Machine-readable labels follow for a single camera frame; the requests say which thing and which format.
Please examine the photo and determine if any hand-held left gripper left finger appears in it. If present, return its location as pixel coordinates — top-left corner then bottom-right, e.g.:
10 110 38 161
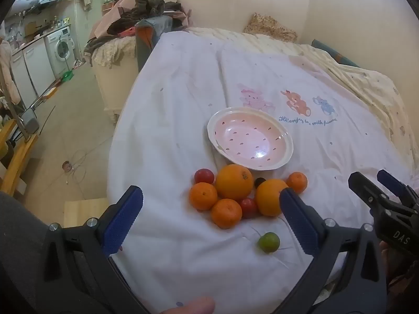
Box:
42 185 154 314

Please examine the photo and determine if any large orange with sticker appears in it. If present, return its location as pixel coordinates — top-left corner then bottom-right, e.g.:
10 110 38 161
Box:
215 164 255 201

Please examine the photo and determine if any pile of dark clothes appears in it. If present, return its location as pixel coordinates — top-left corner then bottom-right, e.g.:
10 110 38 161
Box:
107 0 190 36

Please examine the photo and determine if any person's left hand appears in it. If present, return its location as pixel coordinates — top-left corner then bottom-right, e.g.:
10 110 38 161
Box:
159 296 216 314

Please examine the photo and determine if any white kitchen cabinet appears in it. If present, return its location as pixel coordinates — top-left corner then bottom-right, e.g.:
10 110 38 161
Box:
11 37 57 107

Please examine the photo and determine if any pink seed-print bowl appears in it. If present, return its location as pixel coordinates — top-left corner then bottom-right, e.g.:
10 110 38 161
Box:
207 106 294 171

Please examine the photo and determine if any yellow wooden furniture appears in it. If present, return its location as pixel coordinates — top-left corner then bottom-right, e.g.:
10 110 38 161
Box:
0 118 40 197

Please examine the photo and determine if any cream side bed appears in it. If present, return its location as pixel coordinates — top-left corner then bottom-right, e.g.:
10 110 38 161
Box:
84 34 141 123

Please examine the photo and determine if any white animal-print blanket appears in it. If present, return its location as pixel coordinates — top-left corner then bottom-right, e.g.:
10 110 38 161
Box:
107 31 414 314

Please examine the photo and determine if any red cherry tomato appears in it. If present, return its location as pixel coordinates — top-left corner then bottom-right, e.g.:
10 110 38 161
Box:
194 168 215 184
239 198 258 219

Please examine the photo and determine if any large plain orange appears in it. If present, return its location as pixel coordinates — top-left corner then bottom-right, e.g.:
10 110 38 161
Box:
255 178 290 217

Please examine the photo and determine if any small tangerine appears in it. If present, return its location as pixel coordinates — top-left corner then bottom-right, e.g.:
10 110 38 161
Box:
211 198 243 229
189 182 218 211
286 172 308 194

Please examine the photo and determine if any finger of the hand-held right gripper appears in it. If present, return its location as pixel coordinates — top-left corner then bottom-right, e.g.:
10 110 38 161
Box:
348 171 392 210
376 169 419 205

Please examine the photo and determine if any floral pillow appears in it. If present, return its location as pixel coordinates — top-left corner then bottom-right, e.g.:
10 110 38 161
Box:
244 13 298 43

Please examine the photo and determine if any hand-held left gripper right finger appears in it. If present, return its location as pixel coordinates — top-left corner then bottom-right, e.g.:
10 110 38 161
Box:
278 188 389 314

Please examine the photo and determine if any green lime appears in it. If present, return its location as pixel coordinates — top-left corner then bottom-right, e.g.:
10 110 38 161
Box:
257 232 281 254

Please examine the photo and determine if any thin floor cable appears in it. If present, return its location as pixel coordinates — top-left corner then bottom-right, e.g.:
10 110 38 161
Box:
39 105 113 192

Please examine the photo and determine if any teal pillow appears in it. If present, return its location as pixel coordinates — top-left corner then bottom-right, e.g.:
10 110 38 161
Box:
311 38 360 68

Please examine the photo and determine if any light wooden board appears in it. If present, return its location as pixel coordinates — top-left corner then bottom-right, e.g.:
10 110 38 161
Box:
63 198 111 228

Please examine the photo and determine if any white washing machine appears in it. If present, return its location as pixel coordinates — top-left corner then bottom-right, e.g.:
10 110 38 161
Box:
44 26 77 80

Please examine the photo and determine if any cream patterned quilt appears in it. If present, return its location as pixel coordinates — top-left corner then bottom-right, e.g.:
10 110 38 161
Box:
185 27 416 167

